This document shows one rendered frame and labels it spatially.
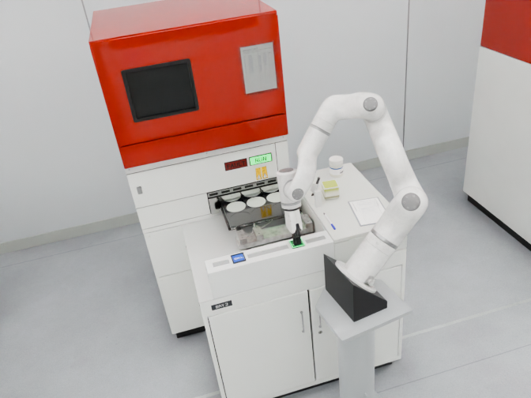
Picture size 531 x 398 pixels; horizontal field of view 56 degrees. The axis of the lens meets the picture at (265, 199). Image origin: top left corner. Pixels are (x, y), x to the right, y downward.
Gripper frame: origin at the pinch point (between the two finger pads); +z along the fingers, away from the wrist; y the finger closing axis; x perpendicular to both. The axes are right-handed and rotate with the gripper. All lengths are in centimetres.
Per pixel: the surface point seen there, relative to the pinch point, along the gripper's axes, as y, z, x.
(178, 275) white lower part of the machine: -67, 35, -54
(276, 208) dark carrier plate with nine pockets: -41.0, -0.2, 1.7
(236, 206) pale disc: -51, -2, -16
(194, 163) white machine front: -53, -29, -33
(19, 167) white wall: -208, -16, -153
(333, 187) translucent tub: -24.8, -10.4, 27.3
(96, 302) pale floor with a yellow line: -134, 72, -113
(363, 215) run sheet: -8.0, -0.3, 34.1
